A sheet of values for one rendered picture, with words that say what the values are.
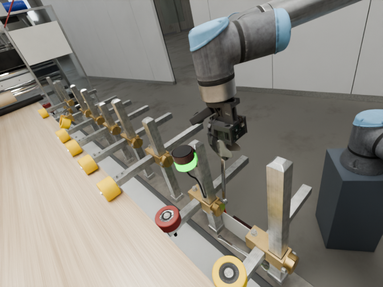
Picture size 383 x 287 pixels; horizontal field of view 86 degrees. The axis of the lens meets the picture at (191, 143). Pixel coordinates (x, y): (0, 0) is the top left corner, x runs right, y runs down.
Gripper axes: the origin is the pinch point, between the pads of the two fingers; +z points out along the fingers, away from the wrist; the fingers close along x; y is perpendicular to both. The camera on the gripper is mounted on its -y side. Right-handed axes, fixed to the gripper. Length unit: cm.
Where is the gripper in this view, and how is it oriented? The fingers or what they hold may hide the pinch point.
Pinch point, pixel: (223, 155)
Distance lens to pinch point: 66.0
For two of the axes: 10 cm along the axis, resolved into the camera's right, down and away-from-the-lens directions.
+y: 6.6, 2.7, -7.0
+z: 2.3, 8.1, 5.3
